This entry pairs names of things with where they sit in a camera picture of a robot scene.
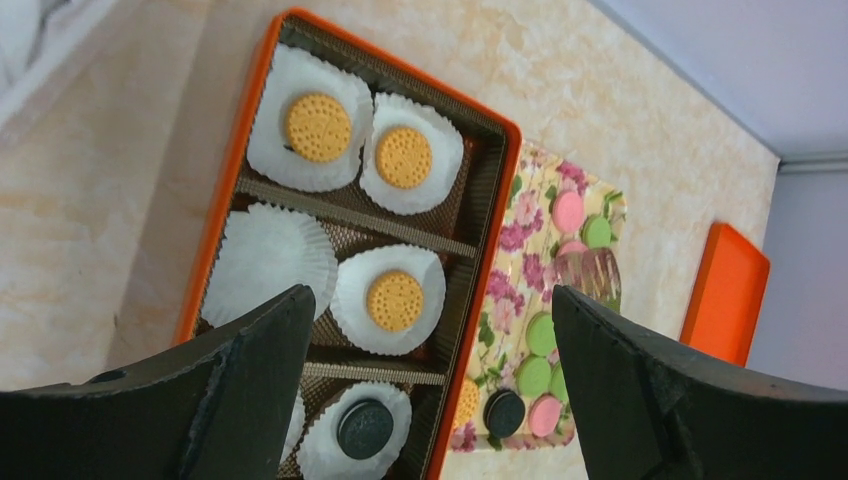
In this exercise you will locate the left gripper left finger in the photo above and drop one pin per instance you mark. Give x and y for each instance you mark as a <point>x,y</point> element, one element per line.
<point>215,407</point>

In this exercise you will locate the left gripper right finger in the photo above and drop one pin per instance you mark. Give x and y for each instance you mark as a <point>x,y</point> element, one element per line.
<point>649,407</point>

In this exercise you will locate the black cookie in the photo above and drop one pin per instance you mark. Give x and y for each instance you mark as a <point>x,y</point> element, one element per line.
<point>504,413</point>
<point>364,429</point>

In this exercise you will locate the yellow cookie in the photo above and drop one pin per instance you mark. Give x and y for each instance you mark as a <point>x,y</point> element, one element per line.
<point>403,158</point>
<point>394,301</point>
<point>317,127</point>
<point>467,404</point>

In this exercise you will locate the metal tongs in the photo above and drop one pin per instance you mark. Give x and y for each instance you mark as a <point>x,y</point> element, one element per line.
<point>594,272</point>

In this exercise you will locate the paper cup front right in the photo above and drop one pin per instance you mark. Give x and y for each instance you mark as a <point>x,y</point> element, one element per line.
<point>295,428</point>

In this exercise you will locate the green cookie right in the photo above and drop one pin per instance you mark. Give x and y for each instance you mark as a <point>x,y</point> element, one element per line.
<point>557,386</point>

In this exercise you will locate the green cookie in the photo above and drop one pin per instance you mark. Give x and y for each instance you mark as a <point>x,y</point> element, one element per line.
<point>557,386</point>
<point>540,336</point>
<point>533,376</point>
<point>596,232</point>

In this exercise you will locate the pink cookie front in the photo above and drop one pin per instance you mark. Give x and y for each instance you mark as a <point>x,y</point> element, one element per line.
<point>544,415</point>

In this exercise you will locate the pink cookie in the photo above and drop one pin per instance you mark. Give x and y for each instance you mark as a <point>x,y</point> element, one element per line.
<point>568,212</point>
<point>544,415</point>
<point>573,246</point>

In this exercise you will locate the green cookie lower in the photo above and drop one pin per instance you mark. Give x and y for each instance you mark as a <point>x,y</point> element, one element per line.
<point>533,376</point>

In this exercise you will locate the green cookie middle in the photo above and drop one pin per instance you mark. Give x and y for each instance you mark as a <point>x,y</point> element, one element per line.
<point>540,336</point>

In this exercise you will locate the orange box lid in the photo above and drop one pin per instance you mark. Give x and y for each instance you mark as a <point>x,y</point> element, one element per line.
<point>727,296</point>

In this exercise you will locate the black cookie front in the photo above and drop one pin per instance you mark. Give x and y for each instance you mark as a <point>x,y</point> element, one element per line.
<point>504,413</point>

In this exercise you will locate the paper cup middle left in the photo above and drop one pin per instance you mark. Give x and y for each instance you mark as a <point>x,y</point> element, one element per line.
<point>266,250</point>

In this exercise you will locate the green cookie back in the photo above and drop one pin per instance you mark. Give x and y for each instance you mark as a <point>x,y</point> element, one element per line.
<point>596,232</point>

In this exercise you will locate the paper cup middle right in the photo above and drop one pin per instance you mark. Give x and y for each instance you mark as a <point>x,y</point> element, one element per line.
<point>356,274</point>

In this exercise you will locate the floral serving tray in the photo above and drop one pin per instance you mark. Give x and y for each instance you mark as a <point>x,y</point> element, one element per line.
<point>521,284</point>

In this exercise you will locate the pink cookie back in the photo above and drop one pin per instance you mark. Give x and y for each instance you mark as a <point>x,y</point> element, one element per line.
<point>568,212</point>

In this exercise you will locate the orange cookie box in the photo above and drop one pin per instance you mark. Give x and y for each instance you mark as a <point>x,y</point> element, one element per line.
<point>462,231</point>

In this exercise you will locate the paper cup back left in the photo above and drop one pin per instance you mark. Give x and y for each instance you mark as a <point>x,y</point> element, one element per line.
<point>295,72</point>

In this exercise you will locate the paper cup back right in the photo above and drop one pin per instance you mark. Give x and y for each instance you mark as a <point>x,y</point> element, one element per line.
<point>394,110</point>

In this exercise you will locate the white plastic basket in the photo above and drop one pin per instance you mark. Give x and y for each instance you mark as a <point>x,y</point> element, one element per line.
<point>69,39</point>

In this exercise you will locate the white cloth in basket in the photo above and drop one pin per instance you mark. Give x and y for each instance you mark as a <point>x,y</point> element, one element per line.
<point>22,26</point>

